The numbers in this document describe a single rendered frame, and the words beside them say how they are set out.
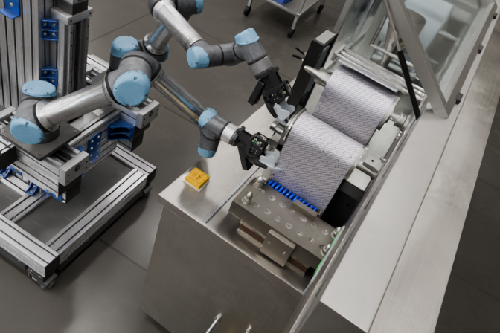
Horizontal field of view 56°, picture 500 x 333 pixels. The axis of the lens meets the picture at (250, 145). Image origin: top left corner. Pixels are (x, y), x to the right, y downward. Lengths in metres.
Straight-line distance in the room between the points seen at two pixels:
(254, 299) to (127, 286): 0.94
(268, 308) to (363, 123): 0.76
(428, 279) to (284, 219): 0.64
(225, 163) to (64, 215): 0.97
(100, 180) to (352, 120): 1.49
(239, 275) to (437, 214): 0.77
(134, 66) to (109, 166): 1.23
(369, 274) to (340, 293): 0.07
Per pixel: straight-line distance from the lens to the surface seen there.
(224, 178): 1.90
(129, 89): 1.63
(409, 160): 1.07
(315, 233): 1.68
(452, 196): 1.44
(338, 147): 1.61
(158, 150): 3.24
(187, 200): 1.78
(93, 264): 2.65
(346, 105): 1.78
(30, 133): 1.82
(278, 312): 1.82
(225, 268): 1.81
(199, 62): 1.62
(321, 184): 1.69
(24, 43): 2.12
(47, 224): 2.54
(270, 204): 1.69
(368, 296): 0.78
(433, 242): 1.27
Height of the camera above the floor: 2.23
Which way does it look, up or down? 40 degrees down
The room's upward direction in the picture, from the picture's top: 21 degrees clockwise
